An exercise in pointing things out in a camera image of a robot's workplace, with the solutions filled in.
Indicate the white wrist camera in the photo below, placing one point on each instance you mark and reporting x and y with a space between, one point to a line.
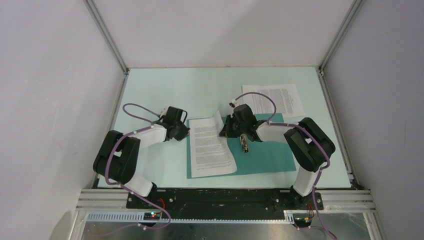
233 103
163 112

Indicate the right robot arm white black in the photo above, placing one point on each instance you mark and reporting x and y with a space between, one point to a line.
311 147

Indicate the white slotted cable duct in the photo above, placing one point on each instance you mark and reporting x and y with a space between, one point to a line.
142 217

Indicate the aluminium frame post right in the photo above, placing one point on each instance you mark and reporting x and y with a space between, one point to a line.
340 34

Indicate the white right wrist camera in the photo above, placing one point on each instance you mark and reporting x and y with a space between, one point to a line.
233 103

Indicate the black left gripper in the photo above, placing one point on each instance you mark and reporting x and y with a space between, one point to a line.
183 134

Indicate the teal file folder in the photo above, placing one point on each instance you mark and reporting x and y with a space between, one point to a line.
263 157

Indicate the aluminium frame post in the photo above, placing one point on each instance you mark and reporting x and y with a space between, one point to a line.
104 31
340 34

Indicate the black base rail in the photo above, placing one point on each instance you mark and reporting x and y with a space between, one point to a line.
226 203

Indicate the aluminium frame post left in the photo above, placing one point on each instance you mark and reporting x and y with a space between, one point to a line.
104 31

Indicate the metal folder clip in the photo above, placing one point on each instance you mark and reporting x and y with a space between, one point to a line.
244 142

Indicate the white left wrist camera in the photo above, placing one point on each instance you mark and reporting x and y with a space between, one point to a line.
163 112

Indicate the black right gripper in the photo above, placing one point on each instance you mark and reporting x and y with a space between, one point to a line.
226 131

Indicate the printed paper sheet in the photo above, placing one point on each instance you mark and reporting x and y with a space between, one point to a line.
264 98
208 154

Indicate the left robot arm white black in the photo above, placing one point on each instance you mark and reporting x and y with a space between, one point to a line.
118 155

